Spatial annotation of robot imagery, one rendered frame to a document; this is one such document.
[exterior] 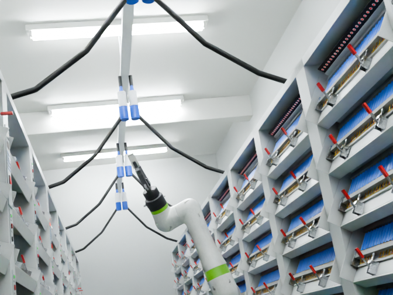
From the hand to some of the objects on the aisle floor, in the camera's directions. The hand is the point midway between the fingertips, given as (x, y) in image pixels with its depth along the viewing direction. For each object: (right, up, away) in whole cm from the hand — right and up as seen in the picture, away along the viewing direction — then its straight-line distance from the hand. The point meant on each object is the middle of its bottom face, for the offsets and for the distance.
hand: (133, 160), depth 264 cm
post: (-53, -202, +77) cm, 223 cm away
